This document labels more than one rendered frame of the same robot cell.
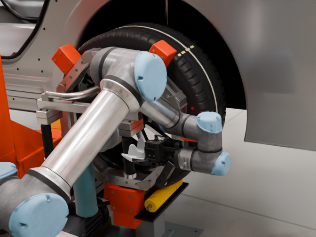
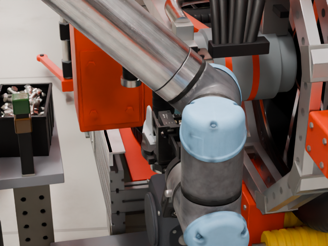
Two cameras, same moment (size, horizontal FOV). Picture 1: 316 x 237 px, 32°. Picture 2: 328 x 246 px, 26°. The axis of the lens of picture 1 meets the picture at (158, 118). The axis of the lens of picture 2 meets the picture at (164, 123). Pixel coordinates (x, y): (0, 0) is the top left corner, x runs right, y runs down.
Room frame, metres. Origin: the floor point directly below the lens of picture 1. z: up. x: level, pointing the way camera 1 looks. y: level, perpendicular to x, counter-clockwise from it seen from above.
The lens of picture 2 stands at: (1.02, -0.68, 1.38)
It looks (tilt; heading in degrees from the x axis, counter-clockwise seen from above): 28 degrees down; 50
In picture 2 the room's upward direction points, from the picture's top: straight up
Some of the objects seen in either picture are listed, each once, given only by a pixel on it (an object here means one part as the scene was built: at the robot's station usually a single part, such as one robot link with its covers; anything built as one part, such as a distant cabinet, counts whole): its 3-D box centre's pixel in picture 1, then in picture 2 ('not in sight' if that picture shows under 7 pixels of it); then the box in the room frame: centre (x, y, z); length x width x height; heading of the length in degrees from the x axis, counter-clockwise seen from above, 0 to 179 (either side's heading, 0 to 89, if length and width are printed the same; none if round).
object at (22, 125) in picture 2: not in sight; (23, 122); (1.71, 0.67, 0.59); 0.04 x 0.04 x 0.04; 62
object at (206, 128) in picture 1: (205, 130); (212, 142); (1.54, -0.14, 0.95); 0.11 x 0.08 x 0.11; 46
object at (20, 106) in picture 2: not in sight; (21, 103); (1.71, 0.67, 0.64); 0.04 x 0.04 x 0.04; 62
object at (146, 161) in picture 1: (145, 160); (156, 148); (1.61, 0.05, 0.83); 0.09 x 0.05 x 0.02; 70
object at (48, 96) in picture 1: (75, 81); not in sight; (1.90, 0.29, 1.03); 0.19 x 0.18 x 0.11; 152
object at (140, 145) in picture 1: (140, 146); not in sight; (1.68, 0.06, 0.85); 0.09 x 0.03 x 0.06; 53
